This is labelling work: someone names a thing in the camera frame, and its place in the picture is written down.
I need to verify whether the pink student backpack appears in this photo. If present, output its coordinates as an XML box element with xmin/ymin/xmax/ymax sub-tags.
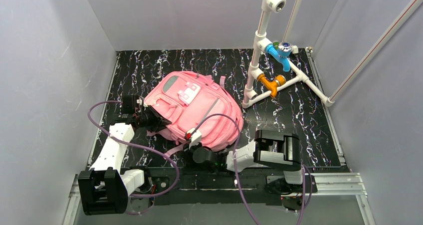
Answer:
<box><xmin>144</xmin><ymin>71</ymin><xmax>243</xmax><ymax>156</ymax></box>

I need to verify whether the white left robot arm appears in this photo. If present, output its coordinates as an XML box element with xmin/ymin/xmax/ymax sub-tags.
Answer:
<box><xmin>78</xmin><ymin>95</ymin><xmax>171</xmax><ymax>216</ymax></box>

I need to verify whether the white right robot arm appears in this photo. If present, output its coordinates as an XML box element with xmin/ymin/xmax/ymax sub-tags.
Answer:
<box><xmin>188</xmin><ymin>130</ymin><xmax>303</xmax><ymax>185</ymax></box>

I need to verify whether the orange pipe fitting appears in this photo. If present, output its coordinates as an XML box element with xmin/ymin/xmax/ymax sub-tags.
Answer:
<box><xmin>257</xmin><ymin>73</ymin><xmax>286</xmax><ymax>98</ymax></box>

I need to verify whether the blue pipe valve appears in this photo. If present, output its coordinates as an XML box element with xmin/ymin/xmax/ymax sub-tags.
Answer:
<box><xmin>265</xmin><ymin>42</ymin><xmax>293</xmax><ymax>72</ymax></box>

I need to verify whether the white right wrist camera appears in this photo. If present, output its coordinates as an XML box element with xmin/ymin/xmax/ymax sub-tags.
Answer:
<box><xmin>184</xmin><ymin>128</ymin><xmax>202</xmax><ymax>148</ymax></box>

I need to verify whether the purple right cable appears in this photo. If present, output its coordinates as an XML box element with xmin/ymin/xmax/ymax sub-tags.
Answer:
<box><xmin>192</xmin><ymin>113</ymin><xmax>314</xmax><ymax>225</ymax></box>

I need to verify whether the aluminium frame rail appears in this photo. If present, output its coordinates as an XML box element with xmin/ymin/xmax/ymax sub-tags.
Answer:
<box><xmin>63</xmin><ymin>173</ymin><xmax>375</xmax><ymax>225</ymax></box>

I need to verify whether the white PVC pipe frame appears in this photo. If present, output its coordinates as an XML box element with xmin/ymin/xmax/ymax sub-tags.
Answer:
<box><xmin>241</xmin><ymin>0</ymin><xmax>327</xmax><ymax>108</ymax></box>

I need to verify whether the white wall conduit pipe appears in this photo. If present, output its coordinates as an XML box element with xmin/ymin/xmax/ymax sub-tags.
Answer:
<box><xmin>323</xmin><ymin>0</ymin><xmax>423</xmax><ymax>107</ymax></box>

